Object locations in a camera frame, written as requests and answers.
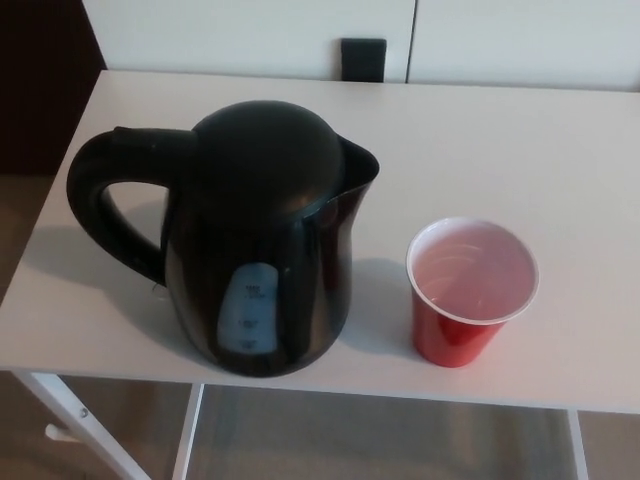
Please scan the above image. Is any red plastic cup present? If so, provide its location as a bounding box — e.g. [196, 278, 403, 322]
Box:
[405, 215, 542, 369]

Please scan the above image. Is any white cabinet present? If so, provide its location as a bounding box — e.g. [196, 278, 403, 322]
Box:
[81, 0, 640, 92]

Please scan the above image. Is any black cabinet door handle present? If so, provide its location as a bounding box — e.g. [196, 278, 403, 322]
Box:
[340, 36, 388, 83]

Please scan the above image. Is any black electric kettle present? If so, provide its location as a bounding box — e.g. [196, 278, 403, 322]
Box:
[66, 99, 382, 379]

